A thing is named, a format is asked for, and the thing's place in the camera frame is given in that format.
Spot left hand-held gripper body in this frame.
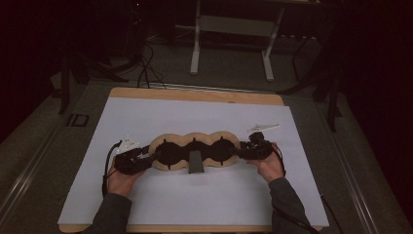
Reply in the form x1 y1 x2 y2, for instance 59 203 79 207
113 135 154 176

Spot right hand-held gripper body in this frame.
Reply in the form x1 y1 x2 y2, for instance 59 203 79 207
240 123 281 161

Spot person's left hand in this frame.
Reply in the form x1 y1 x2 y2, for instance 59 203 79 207
106 159 147 198

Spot person's right hand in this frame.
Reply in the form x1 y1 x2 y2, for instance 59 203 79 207
247 142 286 183

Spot white paper sheet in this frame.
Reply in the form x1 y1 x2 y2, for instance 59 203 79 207
57 97 329 227

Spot black metal stand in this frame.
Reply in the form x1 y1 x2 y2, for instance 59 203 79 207
57 53 131 115
279 64 344 133

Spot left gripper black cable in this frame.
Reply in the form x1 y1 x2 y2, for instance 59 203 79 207
101 139 124 199

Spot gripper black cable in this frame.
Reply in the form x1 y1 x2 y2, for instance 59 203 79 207
272 143 320 234
101 139 124 199

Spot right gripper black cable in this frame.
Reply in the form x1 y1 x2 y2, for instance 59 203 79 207
272 143 320 234

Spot black rectangular floor bracket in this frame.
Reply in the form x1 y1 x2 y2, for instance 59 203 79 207
65 113 90 128

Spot black floor cables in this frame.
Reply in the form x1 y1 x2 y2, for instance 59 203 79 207
135 38 169 90

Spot thin black cable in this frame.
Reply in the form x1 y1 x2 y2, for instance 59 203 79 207
319 193 344 234

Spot metal floor rail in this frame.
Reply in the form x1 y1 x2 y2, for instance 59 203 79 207
0 125 64 222
319 106 381 234

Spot white metal desk frame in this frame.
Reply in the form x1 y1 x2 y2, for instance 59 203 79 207
189 0 286 83

